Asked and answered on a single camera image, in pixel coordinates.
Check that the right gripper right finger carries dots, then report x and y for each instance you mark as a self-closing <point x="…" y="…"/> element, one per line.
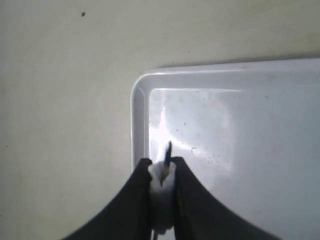
<point x="200" y="216"/>

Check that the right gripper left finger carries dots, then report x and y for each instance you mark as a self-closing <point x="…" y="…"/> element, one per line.
<point x="127" y="216"/>

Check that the white bead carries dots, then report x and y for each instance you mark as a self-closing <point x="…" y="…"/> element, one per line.
<point x="161" y="192"/>

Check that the white rectangular plastic tray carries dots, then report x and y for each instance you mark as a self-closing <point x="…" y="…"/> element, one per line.
<point x="250" y="132"/>

